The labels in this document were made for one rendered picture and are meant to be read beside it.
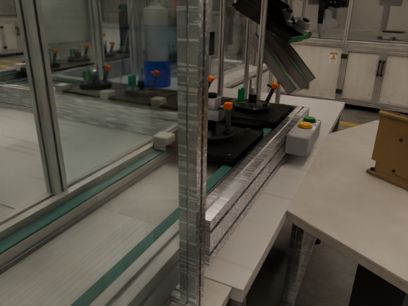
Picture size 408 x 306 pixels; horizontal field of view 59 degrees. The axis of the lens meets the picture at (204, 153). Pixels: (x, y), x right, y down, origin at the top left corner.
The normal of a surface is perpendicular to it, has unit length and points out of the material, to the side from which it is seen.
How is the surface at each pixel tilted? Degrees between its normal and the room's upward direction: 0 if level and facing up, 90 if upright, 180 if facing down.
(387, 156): 90
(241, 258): 0
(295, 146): 90
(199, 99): 90
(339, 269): 0
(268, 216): 0
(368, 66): 90
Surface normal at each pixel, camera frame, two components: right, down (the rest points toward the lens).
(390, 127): -0.85, 0.18
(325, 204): 0.02, -0.92
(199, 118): 0.90, 0.18
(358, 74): -0.58, 0.30
